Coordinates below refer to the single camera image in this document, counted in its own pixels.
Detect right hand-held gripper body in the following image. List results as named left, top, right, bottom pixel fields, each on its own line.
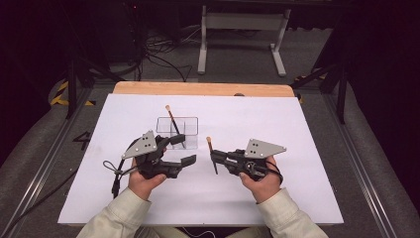
left=224, top=138, right=287, bottom=181

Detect white metal stand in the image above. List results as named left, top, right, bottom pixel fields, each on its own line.
left=196, top=4, right=292, bottom=77

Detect black makeup brush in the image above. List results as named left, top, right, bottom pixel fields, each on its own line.
left=205, top=136, right=220, bottom=176
left=164, top=104, right=186, bottom=149

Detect yellow black floor tape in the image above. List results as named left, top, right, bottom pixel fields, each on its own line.
left=49, top=80, right=97, bottom=107
left=294, top=72, right=329, bottom=104

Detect person's right hand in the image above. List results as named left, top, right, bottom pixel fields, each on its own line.
left=239, top=156, right=282, bottom=204

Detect white table sheet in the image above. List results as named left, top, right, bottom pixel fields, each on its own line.
left=57, top=93, right=345, bottom=228

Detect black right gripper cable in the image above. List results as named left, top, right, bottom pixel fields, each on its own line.
left=263, top=160, right=284, bottom=185

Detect aluminium floor rail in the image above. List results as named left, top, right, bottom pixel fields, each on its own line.
left=0, top=86, right=96, bottom=238
left=320, top=92, right=399, bottom=238

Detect thin white cable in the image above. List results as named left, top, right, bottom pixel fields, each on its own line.
left=178, top=226, right=216, bottom=238

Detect tangle of floor cables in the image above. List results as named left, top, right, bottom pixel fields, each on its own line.
left=130, top=24, right=203, bottom=83

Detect person's left hand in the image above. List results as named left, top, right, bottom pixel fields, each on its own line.
left=128, top=148, right=168, bottom=201

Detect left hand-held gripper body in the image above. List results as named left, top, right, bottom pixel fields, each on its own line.
left=121, top=130, right=183, bottom=180

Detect black floor cable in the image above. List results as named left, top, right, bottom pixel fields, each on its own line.
left=0, top=168, right=80, bottom=238

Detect clear plastic organizer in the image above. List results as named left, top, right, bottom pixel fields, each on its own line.
left=156, top=116, right=200, bottom=151

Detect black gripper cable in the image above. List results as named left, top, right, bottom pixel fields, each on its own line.
left=102, top=137, right=142, bottom=199
left=263, top=160, right=284, bottom=185

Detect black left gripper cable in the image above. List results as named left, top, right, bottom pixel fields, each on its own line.
left=102, top=137, right=142, bottom=199

